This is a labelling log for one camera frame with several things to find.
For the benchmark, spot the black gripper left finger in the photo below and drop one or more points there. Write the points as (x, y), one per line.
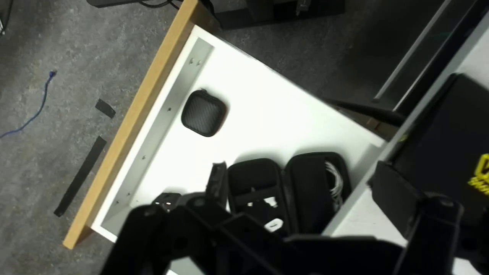
(168, 229)

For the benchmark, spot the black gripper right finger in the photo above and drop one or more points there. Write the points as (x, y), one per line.
(413, 214)

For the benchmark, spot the white drawer with wooden front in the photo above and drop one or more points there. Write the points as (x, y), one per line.
(264, 112)

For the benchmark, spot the black bag with yellow print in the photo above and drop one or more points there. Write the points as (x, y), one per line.
(448, 138)

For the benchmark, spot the long black tape strip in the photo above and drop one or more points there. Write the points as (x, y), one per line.
(81, 176)

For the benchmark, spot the open black zip case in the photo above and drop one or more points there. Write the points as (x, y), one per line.
(306, 191)

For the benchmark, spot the small black rounded case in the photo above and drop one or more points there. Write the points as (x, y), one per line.
(205, 113)

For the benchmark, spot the short black tape strip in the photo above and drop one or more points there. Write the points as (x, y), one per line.
(105, 108)

